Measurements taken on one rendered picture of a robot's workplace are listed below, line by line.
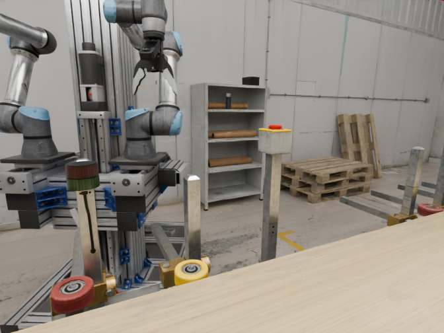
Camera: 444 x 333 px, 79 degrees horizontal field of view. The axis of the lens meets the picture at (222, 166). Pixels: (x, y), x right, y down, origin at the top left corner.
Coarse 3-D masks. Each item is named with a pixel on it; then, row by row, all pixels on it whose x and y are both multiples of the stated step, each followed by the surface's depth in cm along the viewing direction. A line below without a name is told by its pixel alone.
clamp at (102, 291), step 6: (102, 276) 66; (108, 276) 66; (102, 282) 64; (108, 282) 65; (114, 282) 65; (96, 288) 63; (102, 288) 64; (108, 288) 64; (114, 288) 65; (96, 294) 63; (102, 294) 64; (108, 294) 64; (114, 294) 65; (96, 300) 64; (102, 300) 64; (90, 306) 63; (54, 312) 60
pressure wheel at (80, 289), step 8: (64, 280) 59; (72, 280) 59; (80, 280) 59; (88, 280) 59; (56, 288) 56; (64, 288) 57; (72, 288) 56; (80, 288) 57; (88, 288) 56; (56, 296) 54; (64, 296) 54; (72, 296) 54; (80, 296) 54; (88, 296) 56; (56, 304) 54; (64, 304) 53; (72, 304) 54; (80, 304) 55; (88, 304) 56; (56, 312) 54; (64, 312) 54; (72, 312) 54
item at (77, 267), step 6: (78, 234) 90; (78, 240) 86; (78, 246) 82; (78, 252) 79; (72, 258) 76; (78, 258) 76; (72, 264) 73; (78, 264) 73; (72, 270) 70; (78, 270) 70; (84, 270) 72; (72, 276) 68; (78, 312) 57
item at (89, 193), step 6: (72, 162) 55; (78, 162) 55; (84, 162) 55; (90, 162) 55; (78, 192) 58; (84, 192) 54; (90, 192) 58; (84, 198) 55; (90, 216) 59; (90, 222) 59; (90, 228) 59; (90, 234) 60
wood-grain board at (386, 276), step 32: (416, 224) 91; (288, 256) 71; (320, 256) 71; (352, 256) 71; (384, 256) 71; (416, 256) 71; (192, 288) 58; (224, 288) 58; (256, 288) 58; (288, 288) 58; (320, 288) 58; (352, 288) 58; (384, 288) 59; (416, 288) 59; (64, 320) 49; (96, 320) 49; (128, 320) 49; (160, 320) 49; (192, 320) 49; (224, 320) 49; (256, 320) 49; (288, 320) 49; (320, 320) 49; (352, 320) 50; (384, 320) 50; (416, 320) 50
